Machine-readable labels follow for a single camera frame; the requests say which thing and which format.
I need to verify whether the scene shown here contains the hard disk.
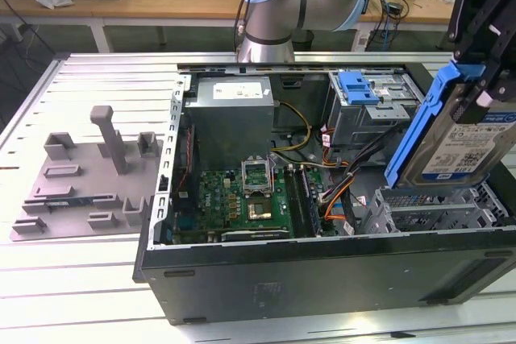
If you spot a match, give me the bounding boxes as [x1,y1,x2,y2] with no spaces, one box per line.
[383,60,516,190]

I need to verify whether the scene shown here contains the grey disk bay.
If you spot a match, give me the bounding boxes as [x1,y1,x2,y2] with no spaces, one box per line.
[362,182,509,236]

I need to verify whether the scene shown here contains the blue plastic drive latch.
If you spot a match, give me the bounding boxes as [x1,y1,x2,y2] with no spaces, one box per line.
[338,72,380,106]

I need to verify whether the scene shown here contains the grey metal drive cage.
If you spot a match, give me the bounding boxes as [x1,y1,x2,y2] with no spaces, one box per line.
[328,71,428,151]

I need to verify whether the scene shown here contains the black RAM slot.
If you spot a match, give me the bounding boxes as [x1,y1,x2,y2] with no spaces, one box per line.
[296,165,316,238]
[289,165,310,238]
[284,165,304,238]

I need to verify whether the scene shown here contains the metal socket cover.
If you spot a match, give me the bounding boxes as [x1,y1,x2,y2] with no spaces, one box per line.
[240,156,273,197]

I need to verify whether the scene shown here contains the grey power supply unit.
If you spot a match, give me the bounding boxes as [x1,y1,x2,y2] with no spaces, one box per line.
[183,76,277,160]

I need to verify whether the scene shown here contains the CPU socket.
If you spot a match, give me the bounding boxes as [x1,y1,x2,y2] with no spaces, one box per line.
[246,198,273,221]

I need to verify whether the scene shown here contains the black PC case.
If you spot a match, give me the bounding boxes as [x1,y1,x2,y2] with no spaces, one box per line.
[132,50,516,327]

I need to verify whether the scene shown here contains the green motherboard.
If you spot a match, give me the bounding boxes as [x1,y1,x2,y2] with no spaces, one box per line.
[173,164,323,244]

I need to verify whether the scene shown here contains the black graphics card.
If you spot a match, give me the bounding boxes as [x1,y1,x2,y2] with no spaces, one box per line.
[219,227,292,243]

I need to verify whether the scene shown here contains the grey parts rack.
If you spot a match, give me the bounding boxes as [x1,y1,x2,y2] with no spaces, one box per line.
[10,105,166,242]

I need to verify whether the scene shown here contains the RAM stick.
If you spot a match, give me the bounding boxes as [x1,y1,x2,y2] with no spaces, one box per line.
[46,197,94,208]

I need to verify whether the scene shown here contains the black sleeved cable bundle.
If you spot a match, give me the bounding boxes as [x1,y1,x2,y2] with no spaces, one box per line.
[318,122,408,236]

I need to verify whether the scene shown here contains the yellow black wires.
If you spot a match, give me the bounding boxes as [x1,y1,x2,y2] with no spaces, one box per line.
[272,102,314,155]

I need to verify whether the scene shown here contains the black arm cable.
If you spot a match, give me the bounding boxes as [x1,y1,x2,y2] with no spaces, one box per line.
[235,0,260,55]

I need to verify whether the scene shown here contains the orange yellow wire bundle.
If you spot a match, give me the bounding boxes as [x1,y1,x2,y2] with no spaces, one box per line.
[320,176,356,222]

